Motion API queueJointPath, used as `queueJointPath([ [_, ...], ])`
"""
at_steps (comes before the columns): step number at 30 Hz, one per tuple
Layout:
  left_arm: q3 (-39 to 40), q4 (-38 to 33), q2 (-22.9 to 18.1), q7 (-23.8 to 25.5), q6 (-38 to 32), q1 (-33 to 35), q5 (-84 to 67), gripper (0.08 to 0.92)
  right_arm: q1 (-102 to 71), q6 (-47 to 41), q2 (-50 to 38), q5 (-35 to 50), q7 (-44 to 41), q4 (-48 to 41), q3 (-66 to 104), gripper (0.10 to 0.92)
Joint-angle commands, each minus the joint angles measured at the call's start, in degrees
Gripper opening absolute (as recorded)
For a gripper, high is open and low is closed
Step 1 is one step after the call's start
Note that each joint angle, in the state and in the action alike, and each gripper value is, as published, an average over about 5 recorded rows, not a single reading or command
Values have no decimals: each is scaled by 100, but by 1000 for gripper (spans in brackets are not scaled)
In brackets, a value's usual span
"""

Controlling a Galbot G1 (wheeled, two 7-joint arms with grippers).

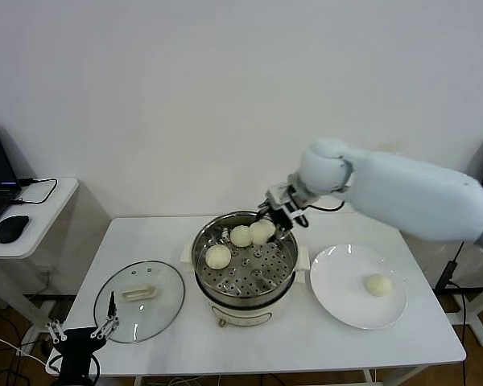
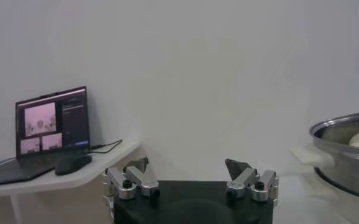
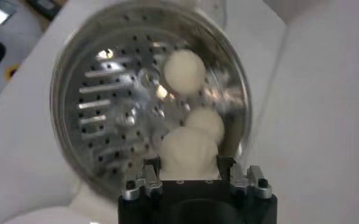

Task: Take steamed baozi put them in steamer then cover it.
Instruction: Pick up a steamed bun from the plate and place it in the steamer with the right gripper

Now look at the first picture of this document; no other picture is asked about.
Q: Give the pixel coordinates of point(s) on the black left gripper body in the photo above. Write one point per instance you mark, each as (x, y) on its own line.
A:
(78, 350)

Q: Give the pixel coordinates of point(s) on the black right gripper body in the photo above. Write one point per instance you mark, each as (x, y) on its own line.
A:
(287, 215)

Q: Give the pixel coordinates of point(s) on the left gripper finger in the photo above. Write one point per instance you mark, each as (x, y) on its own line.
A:
(108, 321)
(56, 331)

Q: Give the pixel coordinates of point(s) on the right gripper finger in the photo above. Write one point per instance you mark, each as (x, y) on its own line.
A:
(281, 234)
(265, 211)

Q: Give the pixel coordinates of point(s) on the white steamed baozi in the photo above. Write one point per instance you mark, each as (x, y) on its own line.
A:
(217, 257)
(240, 236)
(262, 232)
(377, 285)

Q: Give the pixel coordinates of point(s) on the round glass pot lid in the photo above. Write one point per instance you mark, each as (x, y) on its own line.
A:
(161, 293)

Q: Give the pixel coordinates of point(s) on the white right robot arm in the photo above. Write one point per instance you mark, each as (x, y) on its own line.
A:
(406, 193)

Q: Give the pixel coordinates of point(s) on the stainless steel steamer basket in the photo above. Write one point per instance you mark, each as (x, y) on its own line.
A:
(291, 257)

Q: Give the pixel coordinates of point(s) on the cream electric cooker base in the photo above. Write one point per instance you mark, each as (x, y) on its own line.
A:
(245, 313)

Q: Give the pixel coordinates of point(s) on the white round plate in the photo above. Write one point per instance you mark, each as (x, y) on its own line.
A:
(346, 297)

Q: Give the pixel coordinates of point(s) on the black computer mouse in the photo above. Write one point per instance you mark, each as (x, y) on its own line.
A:
(11, 228)

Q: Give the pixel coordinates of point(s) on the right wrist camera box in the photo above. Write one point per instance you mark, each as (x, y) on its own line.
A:
(279, 195)

